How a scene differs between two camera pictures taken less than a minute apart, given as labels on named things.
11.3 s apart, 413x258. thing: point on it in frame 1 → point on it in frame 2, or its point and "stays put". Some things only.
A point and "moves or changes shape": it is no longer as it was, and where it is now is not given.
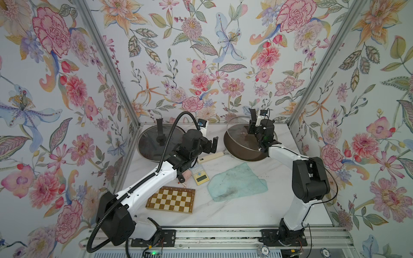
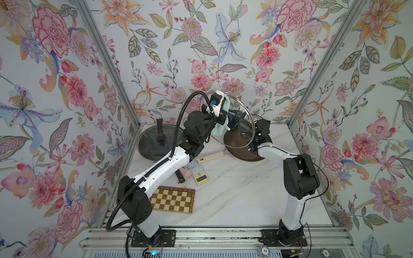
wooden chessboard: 172,199 stays put
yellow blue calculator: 200,174 stays put
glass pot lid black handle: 237,129 moves or changes shape
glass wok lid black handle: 153,141 stays put
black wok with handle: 149,148 stays put
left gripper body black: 205,147 → 207,122
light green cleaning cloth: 235,182 → 218,129
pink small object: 186,174 stays put
